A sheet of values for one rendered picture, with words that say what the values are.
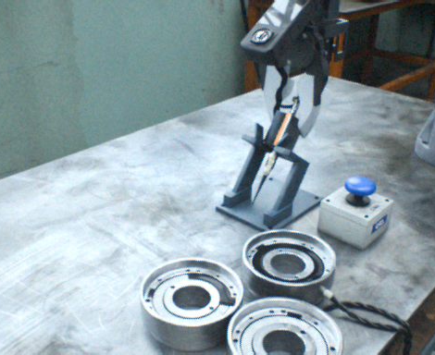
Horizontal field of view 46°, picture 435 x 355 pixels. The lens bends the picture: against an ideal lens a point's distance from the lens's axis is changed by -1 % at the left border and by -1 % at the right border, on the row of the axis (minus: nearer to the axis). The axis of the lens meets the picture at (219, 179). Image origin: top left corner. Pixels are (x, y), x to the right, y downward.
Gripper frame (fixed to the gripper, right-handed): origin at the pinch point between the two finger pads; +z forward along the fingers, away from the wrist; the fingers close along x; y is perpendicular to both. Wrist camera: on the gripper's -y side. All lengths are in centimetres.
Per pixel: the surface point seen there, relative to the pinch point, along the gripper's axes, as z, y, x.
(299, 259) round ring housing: 9.3, -13.4, -12.2
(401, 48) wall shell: 79, 380, 143
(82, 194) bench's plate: 11.8, -19.5, 21.9
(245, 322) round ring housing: 8.9, -25.9, -14.5
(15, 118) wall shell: 49, 33, 149
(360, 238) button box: 10.2, -3.2, -14.7
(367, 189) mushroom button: 4.6, -0.5, -13.4
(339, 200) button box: 7.3, -1.2, -10.0
